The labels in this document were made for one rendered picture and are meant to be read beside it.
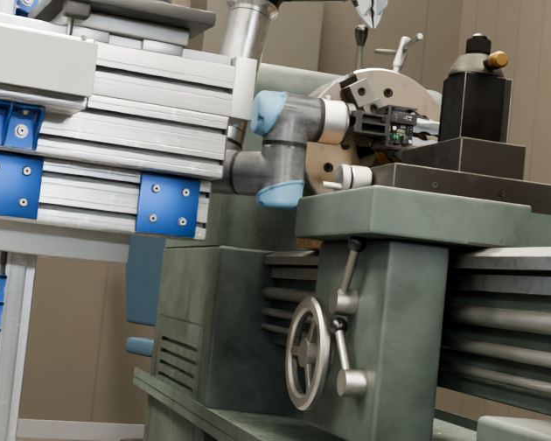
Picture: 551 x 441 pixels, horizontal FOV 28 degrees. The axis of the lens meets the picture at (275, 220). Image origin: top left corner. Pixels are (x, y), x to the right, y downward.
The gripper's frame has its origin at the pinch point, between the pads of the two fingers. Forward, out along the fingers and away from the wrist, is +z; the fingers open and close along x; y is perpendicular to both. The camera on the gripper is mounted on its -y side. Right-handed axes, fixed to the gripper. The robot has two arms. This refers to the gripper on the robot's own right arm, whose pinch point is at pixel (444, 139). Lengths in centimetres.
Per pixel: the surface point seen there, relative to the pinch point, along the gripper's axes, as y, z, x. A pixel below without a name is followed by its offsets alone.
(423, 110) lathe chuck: -22.6, 5.5, 8.6
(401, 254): 50, -28, -22
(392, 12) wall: -364, 132, 119
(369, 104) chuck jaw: -16.6, -8.3, 7.1
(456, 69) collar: 34.3, -14.9, 5.1
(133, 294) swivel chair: -319, 2, -42
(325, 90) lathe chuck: -22.7, -15.2, 9.7
